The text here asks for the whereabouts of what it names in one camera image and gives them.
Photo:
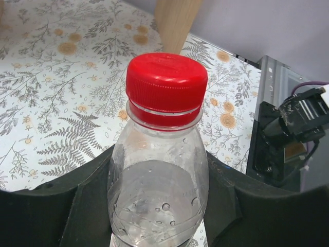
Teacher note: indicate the black base frame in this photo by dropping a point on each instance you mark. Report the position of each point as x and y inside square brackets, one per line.
[291, 118]

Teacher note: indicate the red bottle cap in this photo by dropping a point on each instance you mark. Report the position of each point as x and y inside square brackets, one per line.
[165, 90]

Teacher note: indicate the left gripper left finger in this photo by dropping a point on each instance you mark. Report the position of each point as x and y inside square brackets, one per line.
[70, 210]

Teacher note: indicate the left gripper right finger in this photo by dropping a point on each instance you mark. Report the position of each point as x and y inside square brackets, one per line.
[242, 211]

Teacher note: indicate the red label water bottle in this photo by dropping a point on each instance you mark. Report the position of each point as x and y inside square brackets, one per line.
[158, 183]

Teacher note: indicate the wooden shelf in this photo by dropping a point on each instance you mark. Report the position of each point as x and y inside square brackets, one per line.
[174, 19]

